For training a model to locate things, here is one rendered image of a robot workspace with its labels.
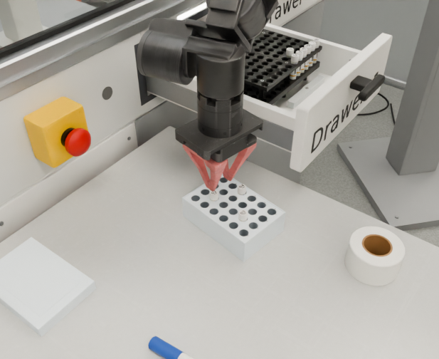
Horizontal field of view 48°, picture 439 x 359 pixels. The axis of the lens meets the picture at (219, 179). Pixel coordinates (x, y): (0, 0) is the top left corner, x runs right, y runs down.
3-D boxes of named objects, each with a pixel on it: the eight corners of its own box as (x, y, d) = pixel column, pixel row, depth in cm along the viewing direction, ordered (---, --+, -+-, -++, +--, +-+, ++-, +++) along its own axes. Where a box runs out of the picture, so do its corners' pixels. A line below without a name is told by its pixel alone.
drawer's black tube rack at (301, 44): (317, 79, 89) (322, 45, 85) (264, 123, 79) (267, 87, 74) (218, 46, 99) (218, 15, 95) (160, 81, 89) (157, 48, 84)
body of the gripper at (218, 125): (173, 141, 64) (170, 91, 59) (230, 112, 69) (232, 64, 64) (207, 164, 60) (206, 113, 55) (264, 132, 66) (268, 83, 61)
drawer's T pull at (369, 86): (384, 82, 76) (386, 74, 75) (363, 103, 72) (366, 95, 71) (362, 75, 78) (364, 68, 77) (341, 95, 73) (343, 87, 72)
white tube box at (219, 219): (283, 230, 71) (286, 211, 69) (243, 262, 67) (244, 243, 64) (223, 189, 78) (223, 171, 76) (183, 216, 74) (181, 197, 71)
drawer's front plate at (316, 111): (379, 92, 89) (393, 33, 82) (299, 174, 72) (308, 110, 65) (370, 88, 90) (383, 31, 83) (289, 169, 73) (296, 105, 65)
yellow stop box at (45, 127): (95, 147, 73) (87, 105, 69) (57, 172, 69) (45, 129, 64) (72, 134, 76) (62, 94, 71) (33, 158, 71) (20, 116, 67)
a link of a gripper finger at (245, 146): (186, 182, 70) (183, 127, 64) (222, 161, 74) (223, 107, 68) (218, 206, 66) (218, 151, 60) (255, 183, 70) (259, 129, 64)
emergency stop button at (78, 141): (96, 149, 70) (91, 126, 68) (74, 163, 68) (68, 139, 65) (82, 142, 72) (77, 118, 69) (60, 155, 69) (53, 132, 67)
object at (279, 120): (368, 85, 88) (375, 53, 84) (295, 156, 73) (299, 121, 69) (193, 28, 106) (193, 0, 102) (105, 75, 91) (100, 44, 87)
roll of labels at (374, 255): (409, 276, 65) (417, 256, 63) (364, 293, 63) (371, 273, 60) (376, 239, 70) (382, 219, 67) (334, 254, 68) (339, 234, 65)
